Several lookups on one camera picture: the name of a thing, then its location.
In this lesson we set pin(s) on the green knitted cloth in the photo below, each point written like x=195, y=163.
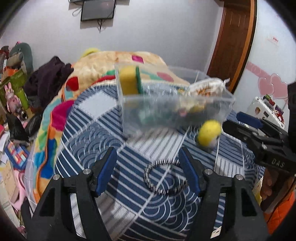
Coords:
x=149, y=117

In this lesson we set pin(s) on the blue white patterned tablecloth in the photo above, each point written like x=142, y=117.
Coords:
x=130, y=210

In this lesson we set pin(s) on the green cylinder bottle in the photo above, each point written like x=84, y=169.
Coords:
x=23, y=98

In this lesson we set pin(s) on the dark purple clothes pile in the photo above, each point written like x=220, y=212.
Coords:
x=44, y=84

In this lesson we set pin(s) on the white sticker suitcase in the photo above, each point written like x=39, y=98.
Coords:
x=265, y=108

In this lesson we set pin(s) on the yellow haired felt doll head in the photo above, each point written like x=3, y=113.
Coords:
x=209, y=133

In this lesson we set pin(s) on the beige patchwork fleece blanket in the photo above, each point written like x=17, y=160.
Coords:
x=94, y=70

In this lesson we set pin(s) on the cartoon print drawstring pouch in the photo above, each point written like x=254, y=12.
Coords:
x=207, y=88

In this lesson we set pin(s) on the small wall monitor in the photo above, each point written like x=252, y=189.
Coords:
x=97, y=10

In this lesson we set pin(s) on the person's hand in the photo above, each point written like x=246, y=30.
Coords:
x=269, y=179

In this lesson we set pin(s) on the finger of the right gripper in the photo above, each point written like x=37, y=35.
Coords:
x=249, y=120

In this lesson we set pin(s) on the green storage box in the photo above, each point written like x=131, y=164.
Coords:
x=17, y=80

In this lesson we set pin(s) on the brown wooden door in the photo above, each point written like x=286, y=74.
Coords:
x=234, y=41

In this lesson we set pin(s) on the pink rabbit doll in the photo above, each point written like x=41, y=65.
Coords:
x=13, y=103

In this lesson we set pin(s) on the grey plush toy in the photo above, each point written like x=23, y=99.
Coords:
x=21, y=56

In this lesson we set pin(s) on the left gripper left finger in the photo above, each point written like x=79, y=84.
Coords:
x=102, y=171

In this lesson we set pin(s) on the clear plastic storage box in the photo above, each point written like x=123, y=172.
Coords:
x=163, y=97

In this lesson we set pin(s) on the yellow green sponge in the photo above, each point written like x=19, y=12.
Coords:
x=130, y=81

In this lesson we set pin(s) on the yellow chair back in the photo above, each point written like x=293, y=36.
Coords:
x=89, y=51

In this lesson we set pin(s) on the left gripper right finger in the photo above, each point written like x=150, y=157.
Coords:
x=193, y=171

